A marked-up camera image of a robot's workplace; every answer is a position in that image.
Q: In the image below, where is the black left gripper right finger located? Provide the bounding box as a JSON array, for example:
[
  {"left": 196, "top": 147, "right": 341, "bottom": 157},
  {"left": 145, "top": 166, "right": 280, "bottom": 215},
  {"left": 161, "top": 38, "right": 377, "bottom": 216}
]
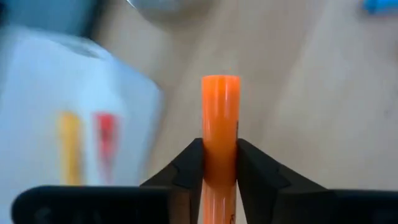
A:
[{"left": 236, "top": 138, "right": 398, "bottom": 224}]

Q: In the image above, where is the red highlighter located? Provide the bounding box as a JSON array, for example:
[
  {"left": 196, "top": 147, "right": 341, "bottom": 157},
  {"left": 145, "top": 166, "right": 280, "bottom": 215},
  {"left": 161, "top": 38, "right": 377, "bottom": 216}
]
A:
[{"left": 92, "top": 111, "right": 121, "bottom": 185}]

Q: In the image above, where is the orange highlighter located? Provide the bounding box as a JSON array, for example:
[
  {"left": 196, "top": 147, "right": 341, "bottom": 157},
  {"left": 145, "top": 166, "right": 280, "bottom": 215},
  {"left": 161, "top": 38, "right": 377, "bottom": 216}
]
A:
[{"left": 200, "top": 74, "right": 242, "bottom": 224}]

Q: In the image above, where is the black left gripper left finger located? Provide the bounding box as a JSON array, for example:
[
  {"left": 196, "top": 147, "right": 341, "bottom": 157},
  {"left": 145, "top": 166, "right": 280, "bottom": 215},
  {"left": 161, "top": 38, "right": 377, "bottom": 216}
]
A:
[{"left": 11, "top": 138, "right": 205, "bottom": 224}]

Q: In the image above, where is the yellow highlighter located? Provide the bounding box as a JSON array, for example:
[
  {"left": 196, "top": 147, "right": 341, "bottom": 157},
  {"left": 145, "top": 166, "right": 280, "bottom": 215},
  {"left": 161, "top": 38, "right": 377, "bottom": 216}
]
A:
[{"left": 57, "top": 111, "right": 84, "bottom": 187}]

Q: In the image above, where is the blue highlighter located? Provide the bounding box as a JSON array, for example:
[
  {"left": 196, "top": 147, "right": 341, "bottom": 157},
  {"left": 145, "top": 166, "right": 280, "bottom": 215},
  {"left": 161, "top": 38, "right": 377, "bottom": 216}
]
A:
[{"left": 361, "top": 0, "right": 398, "bottom": 16}]

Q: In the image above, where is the white plastic bin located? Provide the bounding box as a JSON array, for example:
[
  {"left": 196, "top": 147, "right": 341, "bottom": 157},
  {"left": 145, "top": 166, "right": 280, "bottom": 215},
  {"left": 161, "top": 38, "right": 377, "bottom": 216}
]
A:
[{"left": 0, "top": 24, "right": 165, "bottom": 224}]

